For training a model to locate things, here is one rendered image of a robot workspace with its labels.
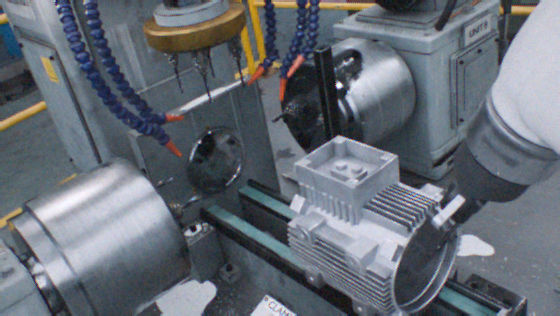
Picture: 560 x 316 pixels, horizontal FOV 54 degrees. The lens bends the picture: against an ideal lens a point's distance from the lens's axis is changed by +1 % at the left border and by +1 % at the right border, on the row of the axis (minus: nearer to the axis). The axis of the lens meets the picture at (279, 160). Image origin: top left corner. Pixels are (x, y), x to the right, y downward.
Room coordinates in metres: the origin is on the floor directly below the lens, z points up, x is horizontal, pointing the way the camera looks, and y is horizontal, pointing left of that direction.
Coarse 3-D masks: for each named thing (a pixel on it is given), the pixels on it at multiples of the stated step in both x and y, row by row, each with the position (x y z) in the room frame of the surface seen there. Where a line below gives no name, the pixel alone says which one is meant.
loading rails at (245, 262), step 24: (240, 192) 1.02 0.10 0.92; (264, 192) 1.00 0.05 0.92; (216, 216) 0.93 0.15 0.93; (264, 216) 0.96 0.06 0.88; (288, 216) 0.89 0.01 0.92; (240, 240) 0.85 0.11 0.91; (264, 240) 0.83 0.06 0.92; (240, 264) 0.88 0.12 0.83; (264, 264) 0.80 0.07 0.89; (288, 264) 0.74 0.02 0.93; (264, 288) 0.82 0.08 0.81; (288, 288) 0.75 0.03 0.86; (312, 288) 0.69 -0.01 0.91; (456, 288) 0.61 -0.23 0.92; (312, 312) 0.70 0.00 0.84; (336, 312) 0.65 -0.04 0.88; (432, 312) 0.61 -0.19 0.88; (456, 312) 0.58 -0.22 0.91; (480, 312) 0.56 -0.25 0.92; (504, 312) 0.54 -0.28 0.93
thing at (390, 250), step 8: (296, 200) 0.70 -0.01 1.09; (304, 200) 0.69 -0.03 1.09; (296, 208) 0.69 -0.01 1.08; (304, 208) 0.69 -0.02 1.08; (384, 240) 0.56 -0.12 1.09; (392, 240) 0.57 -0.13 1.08; (384, 248) 0.55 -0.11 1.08; (392, 248) 0.55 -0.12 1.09; (400, 248) 0.55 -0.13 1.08; (384, 256) 0.55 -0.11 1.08; (392, 256) 0.54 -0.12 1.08; (456, 264) 0.63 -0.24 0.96; (400, 312) 0.55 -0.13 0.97
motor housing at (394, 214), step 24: (384, 192) 0.65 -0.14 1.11; (408, 192) 0.64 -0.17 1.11; (336, 216) 0.65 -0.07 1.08; (384, 216) 0.60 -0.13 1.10; (408, 216) 0.58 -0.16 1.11; (288, 240) 0.68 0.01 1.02; (336, 240) 0.61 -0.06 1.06; (408, 240) 0.56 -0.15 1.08; (456, 240) 0.63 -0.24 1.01; (312, 264) 0.65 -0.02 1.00; (336, 264) 0.61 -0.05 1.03; (384, 264) 0.56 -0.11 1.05; (408, 264) 0.65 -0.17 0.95; (432, 264) 0.63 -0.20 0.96; (336, 288) 0.62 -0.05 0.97; (360, 288) 0.57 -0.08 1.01; (384, 288) 0.53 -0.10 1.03; (408, 288) 0.61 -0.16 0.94; (432, 288) 0.60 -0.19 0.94; (384, 312) 0.54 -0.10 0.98; (408, 312) 0.55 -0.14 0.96
